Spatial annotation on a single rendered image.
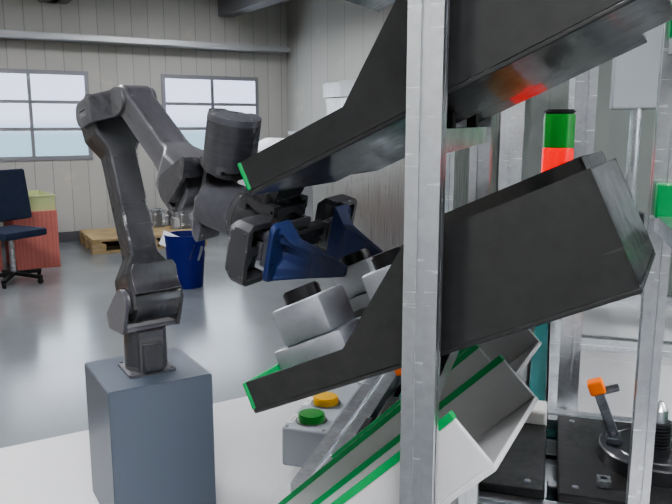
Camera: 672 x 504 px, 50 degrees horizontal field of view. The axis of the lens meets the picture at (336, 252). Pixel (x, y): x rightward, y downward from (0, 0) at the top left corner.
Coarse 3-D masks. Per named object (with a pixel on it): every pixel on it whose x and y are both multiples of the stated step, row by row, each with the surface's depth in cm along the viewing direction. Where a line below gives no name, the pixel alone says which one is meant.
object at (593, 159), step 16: (576, 160) 53; (592, 160) 57; (544, 176) 55; (560, 176) 54; (496, 192) 57; (512, 192) 56; (528, 192) 55; (464, 208) 58; (480, 208) 57; (448, 224) 59
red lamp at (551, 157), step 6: (546, 150) 105; (552, 150) 104; (558, 150) 104; (564, 150) 104; (570, 150) 104; (546, 156) 105; (552, 156) 105; (558, 156) 104; (564, 156) 104; (570, 156) 104; (546, 162) 106; (552, 162) 105; (558, 162) 104; (564, 162) 104; (546, 168) 106
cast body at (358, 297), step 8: (344, 256) 70; (352, 256) 69; (360, 256) 69; (368, 256) 70; (352, 264) 68; (360, 264) 68; (368, 264) 67; (352, 272) 68; (360, 272) 68; (368, 272) 67; (336, 280) 70; (344, 280) 69; (352, 280) 69; (360, 280) 68; (344, 288) 69; (352, 288) 69; (360, 288) 68; (352, 296) 69; (360, 296) 68; (368, 296) 68; (352, 304) 69; (360, 304) 69
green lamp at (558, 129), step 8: (544, 120) 106; (552, 120) 104; (560, 120) 103; (568, 120) 103; (544, 128) 106; (552, 128) 104; (560, 128) 103; (568, 128) 103; (544, 136) 106; (552, 136) 104; (560, 136) 104; (568, 136) 104; (544, 144) 106; (552, 144) 104; (560, 144) 104; (568, 144) 104
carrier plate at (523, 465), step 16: (528, 432) 100; (544, 432) 100; (512, 448) 95; (528, 448) 95; (544, 448) 95; (512, 464) 91; (528, 464) 91; (544, 464) 91; (496, 480) 87; (512, 480) 87; (528, 480) 86; (544, 480) 87; (528, 496) 85
